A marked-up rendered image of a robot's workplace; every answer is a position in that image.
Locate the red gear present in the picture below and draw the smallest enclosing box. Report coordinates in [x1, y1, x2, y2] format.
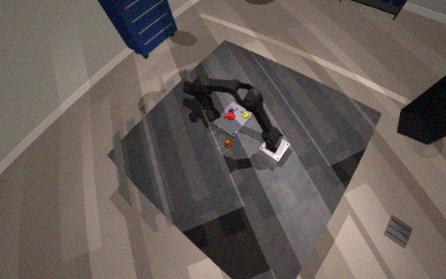
[226, 113, 235, 120]

